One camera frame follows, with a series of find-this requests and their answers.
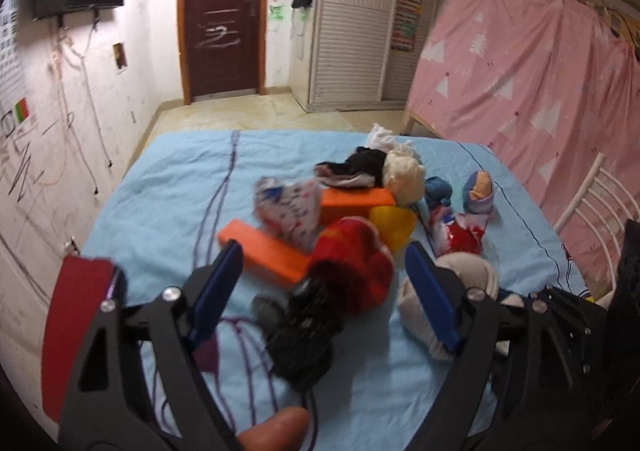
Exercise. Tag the colourful wall poster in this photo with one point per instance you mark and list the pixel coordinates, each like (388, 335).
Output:
(405, 26)

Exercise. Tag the orange box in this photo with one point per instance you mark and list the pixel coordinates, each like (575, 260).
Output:
(266, 256)
(339, 203)

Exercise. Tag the pink patterned bed curtain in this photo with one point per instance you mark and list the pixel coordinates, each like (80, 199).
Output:
(543, 83)

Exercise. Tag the white louvered wardrobe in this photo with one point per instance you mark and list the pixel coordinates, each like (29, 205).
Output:
(352, 66)

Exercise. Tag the light blue bed sheet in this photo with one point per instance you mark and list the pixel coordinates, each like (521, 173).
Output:
(161, 224)

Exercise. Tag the blue fabric ball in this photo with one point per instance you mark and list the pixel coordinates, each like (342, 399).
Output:
(438, 193)

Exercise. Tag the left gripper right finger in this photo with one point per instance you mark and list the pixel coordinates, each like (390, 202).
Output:
(447, 424)

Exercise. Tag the blue orange sock ball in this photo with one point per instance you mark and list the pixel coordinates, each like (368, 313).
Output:
(478, 193)

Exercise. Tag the cream fabric ball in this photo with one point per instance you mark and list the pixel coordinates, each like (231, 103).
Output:
(404, 175)

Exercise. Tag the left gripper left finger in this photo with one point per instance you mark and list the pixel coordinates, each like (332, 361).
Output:
(108, 405)

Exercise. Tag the left hand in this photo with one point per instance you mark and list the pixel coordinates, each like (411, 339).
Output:
(285, 431)

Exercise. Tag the white metal chair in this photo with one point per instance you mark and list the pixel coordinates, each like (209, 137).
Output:
(602, 204)

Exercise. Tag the white tissue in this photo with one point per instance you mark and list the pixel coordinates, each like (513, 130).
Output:
(382, 139)

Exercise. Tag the dark red wooden door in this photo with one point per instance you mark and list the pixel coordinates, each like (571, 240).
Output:
(222, 47)

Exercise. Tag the white patterned wrapper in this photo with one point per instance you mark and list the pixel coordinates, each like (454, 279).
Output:
(289, 211)

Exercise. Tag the red white wrapper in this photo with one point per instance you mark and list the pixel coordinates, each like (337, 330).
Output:
(453, 232)

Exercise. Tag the yellow plastic cup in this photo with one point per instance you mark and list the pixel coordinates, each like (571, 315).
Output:
(395, 225)

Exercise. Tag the black sock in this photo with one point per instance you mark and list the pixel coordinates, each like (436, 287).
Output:
(299, 333)

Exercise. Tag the black and white cloth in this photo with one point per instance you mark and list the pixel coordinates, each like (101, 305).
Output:
(362, 170)

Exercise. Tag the red fabric ball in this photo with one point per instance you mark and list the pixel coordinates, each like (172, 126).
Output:
(351, 255)

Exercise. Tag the white sock ball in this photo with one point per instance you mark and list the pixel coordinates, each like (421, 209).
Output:
(430, 298)

